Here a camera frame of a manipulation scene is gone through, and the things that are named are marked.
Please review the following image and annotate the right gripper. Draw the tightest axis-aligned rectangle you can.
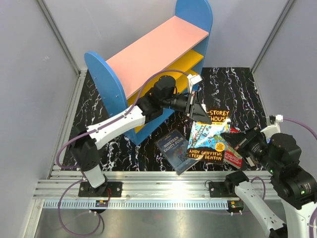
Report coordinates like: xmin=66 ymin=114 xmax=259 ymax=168
xmin=221 ymin=124 xmax=280 ymax=174

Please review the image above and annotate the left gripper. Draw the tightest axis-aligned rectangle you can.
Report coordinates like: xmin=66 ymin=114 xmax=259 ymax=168
xmin=162 ymin=91 xmax=212 ymax=124

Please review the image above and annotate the red 13-Storey Treehouse book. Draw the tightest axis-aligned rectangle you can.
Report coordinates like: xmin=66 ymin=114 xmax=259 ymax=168
xmin=220 ymin=135 xmax=243 ymax=169

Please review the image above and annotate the black blue Treehouse book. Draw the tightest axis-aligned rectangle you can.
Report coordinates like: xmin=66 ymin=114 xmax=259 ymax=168
xmin=187 ymin=109 xmax=231 ymax=165

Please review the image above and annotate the Nineteen Eighty-Four book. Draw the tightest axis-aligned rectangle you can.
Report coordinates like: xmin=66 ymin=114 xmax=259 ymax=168
xmin=156 ymin=129 xmax=198 ymax=176

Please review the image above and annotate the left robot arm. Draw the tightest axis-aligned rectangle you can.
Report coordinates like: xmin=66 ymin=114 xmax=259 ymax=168
xmin=69 ymin=74 xmax=211 ymax=197

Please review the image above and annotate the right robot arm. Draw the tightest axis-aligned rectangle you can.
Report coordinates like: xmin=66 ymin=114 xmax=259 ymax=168
xmin=221 ymin=127 xmax=317 ymax=238

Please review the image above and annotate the black marble pattern mat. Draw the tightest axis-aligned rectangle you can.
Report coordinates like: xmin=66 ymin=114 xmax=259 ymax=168
xmin=69 ymin=67 xmax=266 ymax=172

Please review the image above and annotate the blue pink yellow bookshelf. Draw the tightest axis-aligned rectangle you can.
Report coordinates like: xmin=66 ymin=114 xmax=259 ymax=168
xmin=84 ymin=0 xmax=213 ymax=145

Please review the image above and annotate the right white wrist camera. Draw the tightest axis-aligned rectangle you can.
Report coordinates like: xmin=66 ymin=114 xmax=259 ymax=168
xmin=261 ymin=115 xmax=283 ymax=138

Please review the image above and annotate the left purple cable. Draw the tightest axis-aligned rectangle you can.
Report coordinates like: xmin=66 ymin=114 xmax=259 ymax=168
xmin=56 ymin=69 xmax=190 ymax=235

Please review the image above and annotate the purple cable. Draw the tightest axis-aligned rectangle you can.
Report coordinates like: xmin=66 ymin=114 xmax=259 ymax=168
xmin=56 ymin=69 xmax=190 ymax=235
xmin=250 ymin=118 xmax=317 ymax=238

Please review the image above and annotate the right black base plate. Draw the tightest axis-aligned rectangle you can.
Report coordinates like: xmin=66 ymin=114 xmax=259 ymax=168
xmin=208 ymin=180 xmax=238 ymax=198

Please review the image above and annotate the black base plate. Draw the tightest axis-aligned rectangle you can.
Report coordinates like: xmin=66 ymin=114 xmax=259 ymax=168
xmin=208 ymin=180 xmax=238 ymax=198
xmin=78 ymin=181 xmax=123 ymax=198

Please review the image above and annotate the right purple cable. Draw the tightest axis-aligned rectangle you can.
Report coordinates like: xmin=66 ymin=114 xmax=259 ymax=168
xmin=250 ymin=118 xmax=317 ymax=238

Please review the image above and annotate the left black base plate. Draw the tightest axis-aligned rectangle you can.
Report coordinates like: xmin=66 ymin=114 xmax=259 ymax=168
xmin=78 ymin=181 xmax=123 ymax=198

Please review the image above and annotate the white slotted cable duct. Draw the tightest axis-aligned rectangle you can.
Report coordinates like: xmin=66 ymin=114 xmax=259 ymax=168
xmin=44 ymin=199 xmax=243 ymax=210

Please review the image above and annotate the aluminium mounting rail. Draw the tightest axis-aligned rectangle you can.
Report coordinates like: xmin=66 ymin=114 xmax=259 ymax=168
xmin=33 ymin=170 xmax=230 ymax=200

